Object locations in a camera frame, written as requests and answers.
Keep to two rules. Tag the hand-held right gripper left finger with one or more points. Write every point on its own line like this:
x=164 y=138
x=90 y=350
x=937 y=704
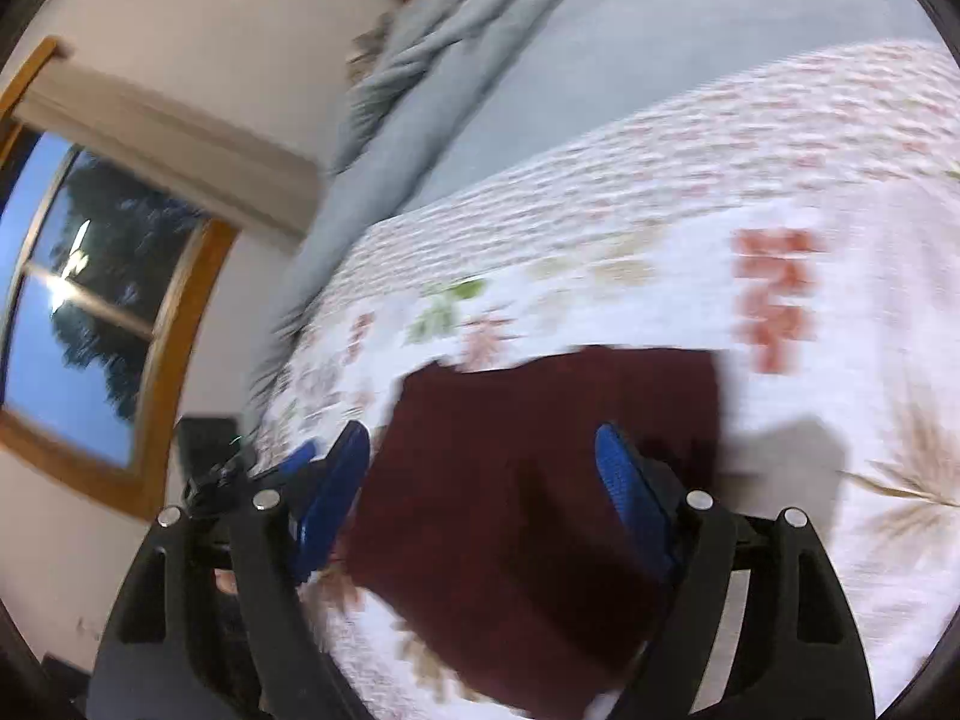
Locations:
x=330 y=510

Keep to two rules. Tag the wooden framed window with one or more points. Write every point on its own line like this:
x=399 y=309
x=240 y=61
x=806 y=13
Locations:
x=67 y=345

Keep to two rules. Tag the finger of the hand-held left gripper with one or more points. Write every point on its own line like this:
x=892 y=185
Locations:
x=300 y=457

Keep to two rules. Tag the grey comforter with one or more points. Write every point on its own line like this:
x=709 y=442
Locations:
x=450 y=37

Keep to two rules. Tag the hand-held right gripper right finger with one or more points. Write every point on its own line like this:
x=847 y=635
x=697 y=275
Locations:
x=637 y=510

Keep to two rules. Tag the beige curtain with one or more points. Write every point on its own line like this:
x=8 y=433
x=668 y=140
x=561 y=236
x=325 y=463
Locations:
x=187 y=142

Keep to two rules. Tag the floral printed bedspread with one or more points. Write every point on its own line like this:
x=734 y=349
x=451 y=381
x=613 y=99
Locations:
x=825 y=187

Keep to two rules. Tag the maroon pants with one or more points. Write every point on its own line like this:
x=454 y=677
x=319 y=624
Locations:
x=525 y=510

